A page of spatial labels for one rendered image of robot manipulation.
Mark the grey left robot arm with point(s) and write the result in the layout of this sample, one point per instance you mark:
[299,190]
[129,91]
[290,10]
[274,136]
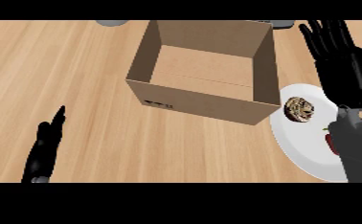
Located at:
[39,180]

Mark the grey flat object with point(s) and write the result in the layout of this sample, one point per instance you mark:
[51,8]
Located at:
[281,23]

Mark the grey round object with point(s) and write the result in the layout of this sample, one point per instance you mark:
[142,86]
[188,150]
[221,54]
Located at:
[113,22]

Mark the red bell pepper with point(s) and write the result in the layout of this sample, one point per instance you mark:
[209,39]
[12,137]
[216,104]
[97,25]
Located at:
[330,140]

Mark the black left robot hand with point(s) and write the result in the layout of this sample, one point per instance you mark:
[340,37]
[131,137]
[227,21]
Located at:
[43,151]

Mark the brown speckled round pastry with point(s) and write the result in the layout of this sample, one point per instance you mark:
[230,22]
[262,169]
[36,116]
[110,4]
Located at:
[299,109]

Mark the white round plate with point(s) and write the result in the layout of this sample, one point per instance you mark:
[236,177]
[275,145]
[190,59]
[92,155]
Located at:
[304,135]

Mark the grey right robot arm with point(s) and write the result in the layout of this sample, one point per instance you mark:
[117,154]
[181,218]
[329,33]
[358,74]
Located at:
[349,141]

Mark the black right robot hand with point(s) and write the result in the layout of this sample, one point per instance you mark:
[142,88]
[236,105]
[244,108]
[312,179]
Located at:
[338,68]

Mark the open cardboard box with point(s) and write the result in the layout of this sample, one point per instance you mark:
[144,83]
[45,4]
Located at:
[207,71]

